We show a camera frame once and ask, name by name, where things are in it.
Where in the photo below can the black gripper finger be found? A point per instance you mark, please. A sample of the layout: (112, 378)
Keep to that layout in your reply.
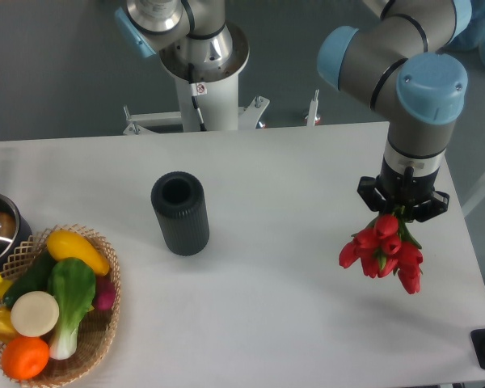
(434, 206)
(369, 191)

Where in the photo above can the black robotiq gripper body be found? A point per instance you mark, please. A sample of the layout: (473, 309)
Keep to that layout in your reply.
(405, 187)

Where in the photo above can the red tulip bouquet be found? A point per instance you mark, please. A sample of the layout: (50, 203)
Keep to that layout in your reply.
(386, 247)

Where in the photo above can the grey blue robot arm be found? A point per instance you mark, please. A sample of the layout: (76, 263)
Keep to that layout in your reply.
(396, 69)

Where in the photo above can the dark grey ribbed vase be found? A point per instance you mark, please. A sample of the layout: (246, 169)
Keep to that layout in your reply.
(178, 200)

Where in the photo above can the purple radish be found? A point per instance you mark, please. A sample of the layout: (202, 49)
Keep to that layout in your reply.
(105, 294)

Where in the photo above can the green bok choy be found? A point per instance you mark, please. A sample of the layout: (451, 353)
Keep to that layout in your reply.
(72, 284)

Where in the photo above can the yellow squash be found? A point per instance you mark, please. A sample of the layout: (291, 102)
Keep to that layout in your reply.
(65, 244)

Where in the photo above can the woven wicker basket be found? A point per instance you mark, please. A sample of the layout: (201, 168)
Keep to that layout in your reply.
(98, 328)

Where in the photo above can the dark green cucumber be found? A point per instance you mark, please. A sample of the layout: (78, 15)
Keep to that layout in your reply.
(35, 278)

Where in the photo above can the cream round bun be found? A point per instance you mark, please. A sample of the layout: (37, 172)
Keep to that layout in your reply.
(35, 314)

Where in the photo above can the orange fruit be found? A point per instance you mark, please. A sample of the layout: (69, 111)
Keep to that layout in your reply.
(25, 357)

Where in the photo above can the yellow bell pepper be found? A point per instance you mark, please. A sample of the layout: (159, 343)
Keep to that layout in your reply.
(7, 330)

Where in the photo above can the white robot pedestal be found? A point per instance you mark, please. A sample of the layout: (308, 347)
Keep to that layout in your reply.
(206, 75)

